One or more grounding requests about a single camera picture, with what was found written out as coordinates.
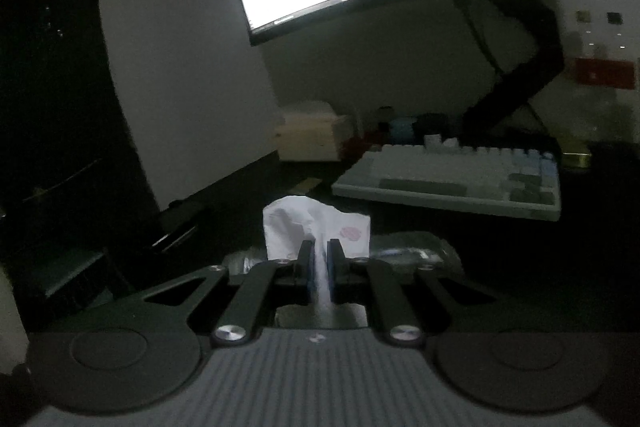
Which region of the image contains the white cleaning cloth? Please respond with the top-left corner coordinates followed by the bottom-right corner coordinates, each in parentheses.
top-left (262, 195), bottom-right (371, 308)

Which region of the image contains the clear glass jar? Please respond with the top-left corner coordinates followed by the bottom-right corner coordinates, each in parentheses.
top-left (221, 232), bottom-right (462, 275)

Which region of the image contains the yellow tissue box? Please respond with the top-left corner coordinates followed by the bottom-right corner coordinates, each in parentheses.
top-left (273, 100), bottom-right (355, 162)

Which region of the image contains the white mechanical keyboard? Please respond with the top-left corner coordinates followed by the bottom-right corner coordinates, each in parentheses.
top-left (332, 135), bottom-right (561, 221)

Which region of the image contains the black monitor stand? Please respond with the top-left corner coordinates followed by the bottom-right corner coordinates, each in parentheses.
top-left (453, 0), bottom-right (565, 123)

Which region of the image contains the bottle with black cap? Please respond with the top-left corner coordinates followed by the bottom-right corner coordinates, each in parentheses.
top-left (605, 11), bottom-right (627, 61)

